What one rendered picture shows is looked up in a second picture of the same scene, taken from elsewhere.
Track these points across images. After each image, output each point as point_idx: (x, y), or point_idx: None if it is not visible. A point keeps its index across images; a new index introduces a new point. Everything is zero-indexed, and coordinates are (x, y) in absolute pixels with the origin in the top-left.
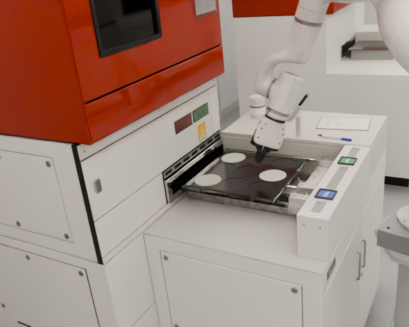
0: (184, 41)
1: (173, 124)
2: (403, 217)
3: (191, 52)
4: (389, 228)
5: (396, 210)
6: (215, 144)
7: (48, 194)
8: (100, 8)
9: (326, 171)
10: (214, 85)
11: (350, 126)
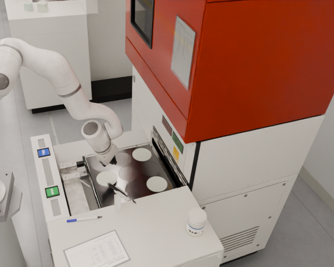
0: (161, 71)
1: (162, 114)
2: (0, 185)
3: (164, 86)
4: (6, 174)
5: (7, 194)
6: (177, 177)
7: None
8: (135, 2)
9: (59, 175)
10: (192, 150)
11: (84, 249)
